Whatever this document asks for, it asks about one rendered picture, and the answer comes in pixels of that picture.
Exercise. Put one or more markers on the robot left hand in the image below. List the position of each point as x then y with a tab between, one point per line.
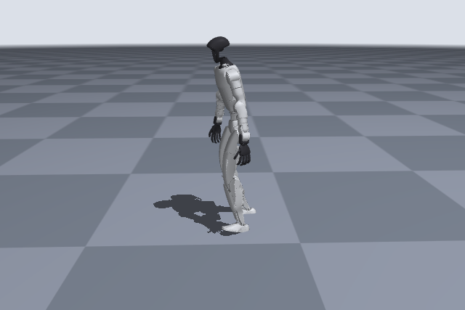
243	151

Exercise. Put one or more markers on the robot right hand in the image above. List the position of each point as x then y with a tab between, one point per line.
216	129

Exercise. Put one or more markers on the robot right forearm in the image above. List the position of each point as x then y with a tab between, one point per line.
219	112

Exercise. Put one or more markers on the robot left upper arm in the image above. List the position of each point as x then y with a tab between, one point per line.
233	78

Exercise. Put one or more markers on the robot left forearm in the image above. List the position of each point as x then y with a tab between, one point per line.
242	121

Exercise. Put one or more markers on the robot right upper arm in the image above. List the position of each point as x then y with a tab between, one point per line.
218	95

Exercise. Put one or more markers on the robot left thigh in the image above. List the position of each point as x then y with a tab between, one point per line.
229	164

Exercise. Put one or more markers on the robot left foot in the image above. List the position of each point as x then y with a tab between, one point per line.
236	227

